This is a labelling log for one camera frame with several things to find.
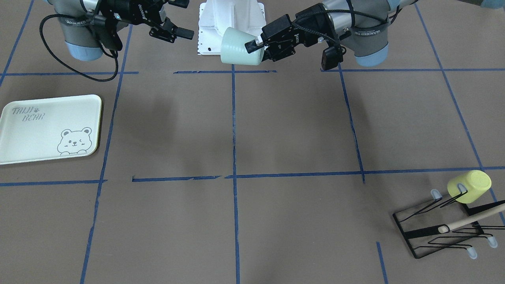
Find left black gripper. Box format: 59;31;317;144
245;14;340;62

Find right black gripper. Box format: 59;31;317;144
97;0;195;43

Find light green cup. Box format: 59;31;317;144
220;27;264;66

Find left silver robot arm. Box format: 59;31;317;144
245;0;414;71

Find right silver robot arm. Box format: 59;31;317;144
49;0;194;61

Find pale green bear tray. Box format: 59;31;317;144
0;95;103;165

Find yellow cup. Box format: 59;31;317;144
447;170;492;204

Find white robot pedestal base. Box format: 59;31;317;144
197;0;266;56

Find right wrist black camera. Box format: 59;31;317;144
91;15;123;51

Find wrist black camera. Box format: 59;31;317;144
91;15;123;51
321;45;344;71

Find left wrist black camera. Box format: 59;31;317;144
321;45;344;71

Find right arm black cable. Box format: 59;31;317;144
39;14;119;82

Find black wire cup rack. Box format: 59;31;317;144
393;189;504;259

